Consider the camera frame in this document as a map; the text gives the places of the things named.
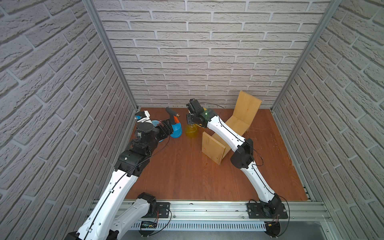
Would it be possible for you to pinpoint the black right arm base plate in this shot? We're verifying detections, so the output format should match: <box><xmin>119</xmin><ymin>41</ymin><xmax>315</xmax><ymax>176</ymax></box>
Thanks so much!
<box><xmin>246</xmin><ymin>202</ymin><xmax>289</xmax><ymax>220</ymax></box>

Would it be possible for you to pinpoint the green circuit board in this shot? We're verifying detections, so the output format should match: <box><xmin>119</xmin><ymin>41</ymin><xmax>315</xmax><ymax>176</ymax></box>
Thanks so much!
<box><xmin>140</xmin><ymin>221</ymin><xmax>158</xmax><ymax>229</ymax></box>

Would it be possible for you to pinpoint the yellow transparent spray bottle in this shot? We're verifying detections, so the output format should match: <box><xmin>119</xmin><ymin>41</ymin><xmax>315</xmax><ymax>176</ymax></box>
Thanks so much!
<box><xmin>185</xmin><ymin>124</ymin><xmax>198</xmax><ymax>139</ymax></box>

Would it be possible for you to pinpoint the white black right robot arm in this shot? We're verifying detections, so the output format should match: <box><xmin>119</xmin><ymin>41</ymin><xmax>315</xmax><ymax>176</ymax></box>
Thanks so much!
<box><xmin>187</xmin><ymin>99</ymin><xmax>282</xmax><ymax>217</ymax></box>

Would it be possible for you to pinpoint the blue pressure sprayer black handle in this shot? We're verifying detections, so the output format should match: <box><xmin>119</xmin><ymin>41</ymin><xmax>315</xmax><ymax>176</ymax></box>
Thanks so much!
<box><xmin>166</xmin><ymin>107</ymin><xmax>182</xmax><ymax>139</ymax></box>

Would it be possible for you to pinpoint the aluminium corner post left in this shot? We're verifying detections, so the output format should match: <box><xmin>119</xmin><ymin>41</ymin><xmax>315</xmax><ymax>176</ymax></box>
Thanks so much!
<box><xmin>83</xmin><ymin>0</ymin><xmax>139</xmax><ymax>111</ymax></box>

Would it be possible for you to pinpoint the aluminium corner post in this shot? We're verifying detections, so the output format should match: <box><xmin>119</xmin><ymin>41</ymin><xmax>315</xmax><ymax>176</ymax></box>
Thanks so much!
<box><xmin>83</xmin><ymin>0</ymin><xmax>139</xmax><ymax>111</ymax></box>
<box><xmin>271</xmin><ymin>0</ymin><xmax>342</xmax><ymax>114</ymax></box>

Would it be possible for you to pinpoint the black round connector box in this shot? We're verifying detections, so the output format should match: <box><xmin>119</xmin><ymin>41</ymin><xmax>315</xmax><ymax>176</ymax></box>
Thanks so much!
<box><xmin>265</xmin><ymin>222</ymin><xmax>281</xmax><ymax>238</ymax></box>

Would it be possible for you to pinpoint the aluminium corner post right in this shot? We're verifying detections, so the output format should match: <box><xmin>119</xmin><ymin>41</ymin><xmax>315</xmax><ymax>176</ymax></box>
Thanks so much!
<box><xmin>271</xmin><ymin>0</ymin><xmax>342</xmax><ymax>114</ymax></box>

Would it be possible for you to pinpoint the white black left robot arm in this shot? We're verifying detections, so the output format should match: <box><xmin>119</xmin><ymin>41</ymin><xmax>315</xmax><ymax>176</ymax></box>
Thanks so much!
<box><xmin>66</xmin><ymin>118</ymin><xmax>174</xmax><ymax>240</ymax></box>

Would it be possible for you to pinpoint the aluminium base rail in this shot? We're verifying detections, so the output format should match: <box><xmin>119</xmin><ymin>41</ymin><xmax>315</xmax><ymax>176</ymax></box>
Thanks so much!
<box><xmin>130</xmin><ymin>201</ymin><xmax>333</xmax><ymax>235</ymax></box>

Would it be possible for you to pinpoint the light wooden shelf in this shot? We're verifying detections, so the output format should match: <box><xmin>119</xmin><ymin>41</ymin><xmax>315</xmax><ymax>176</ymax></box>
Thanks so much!
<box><xmin>202</xmin><ymin>91</ymin><xmax>262</xmax><ymax>165</ymax></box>

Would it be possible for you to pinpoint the light blue pink spray bottle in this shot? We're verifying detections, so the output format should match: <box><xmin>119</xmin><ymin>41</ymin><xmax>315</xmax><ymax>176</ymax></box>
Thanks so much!
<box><xmin>152</xmin><ymin>120</ymin><xmax>164</xmax><ymax>143</ymax></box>

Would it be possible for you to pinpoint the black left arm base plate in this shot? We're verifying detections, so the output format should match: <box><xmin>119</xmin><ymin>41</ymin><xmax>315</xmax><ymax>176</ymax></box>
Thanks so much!
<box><xmin>143</xmin><ymin>202</ymin><xmax>171</xmax><ymax>219</ymax></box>

